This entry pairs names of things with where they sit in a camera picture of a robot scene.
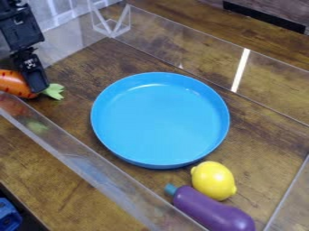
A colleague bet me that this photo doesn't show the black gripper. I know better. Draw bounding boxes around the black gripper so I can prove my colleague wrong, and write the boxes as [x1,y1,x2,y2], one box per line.
[0,0,49,93]

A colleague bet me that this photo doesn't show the blue object at corner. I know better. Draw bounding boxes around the blue object at corner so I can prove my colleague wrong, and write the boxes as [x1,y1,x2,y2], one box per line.
[0,198,22,231]

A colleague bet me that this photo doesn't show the blue round tray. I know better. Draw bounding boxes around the blue round tray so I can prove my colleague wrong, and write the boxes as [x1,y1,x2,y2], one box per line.
[91,72,230,169]

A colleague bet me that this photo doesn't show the purple toy eggplant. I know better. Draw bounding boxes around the purple toy eggplant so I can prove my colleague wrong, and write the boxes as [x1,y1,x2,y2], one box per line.
[164,183,255,231]

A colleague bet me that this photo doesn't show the yellow toy lemon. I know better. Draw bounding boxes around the yellow toy lemon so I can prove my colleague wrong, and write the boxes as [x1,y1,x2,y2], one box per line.
[191,161,236,201]

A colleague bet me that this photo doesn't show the orange toy carrot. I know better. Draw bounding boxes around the orange toy carrot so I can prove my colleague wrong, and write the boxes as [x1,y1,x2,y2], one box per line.
[0,69,65,100]

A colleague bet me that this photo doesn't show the clear acrylic enclosure wall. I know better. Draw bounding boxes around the clear acrylic enclosure wall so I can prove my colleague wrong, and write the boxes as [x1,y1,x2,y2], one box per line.
[0,0,309,231]

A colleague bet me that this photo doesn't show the white checkered curtain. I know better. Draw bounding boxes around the white checkered curtain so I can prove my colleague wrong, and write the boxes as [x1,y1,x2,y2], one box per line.
[22,0,121,32]

